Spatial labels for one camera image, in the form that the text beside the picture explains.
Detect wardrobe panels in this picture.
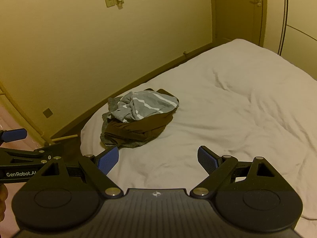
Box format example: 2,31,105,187
263,0,316,79

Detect grey white striped t-shirt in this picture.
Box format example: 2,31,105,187
106,89,180,123

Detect white duvet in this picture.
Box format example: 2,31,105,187
80,38,317,220

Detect wall socket with plug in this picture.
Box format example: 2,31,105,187
105,0,125,9

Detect door with handle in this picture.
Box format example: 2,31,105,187
214,0,264,45

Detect dark brown garment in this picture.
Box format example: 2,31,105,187
99,88,180,150

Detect low wall socket plate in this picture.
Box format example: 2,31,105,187
43,108,53,118

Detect person's left hand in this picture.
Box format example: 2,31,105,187
0,184,8,222

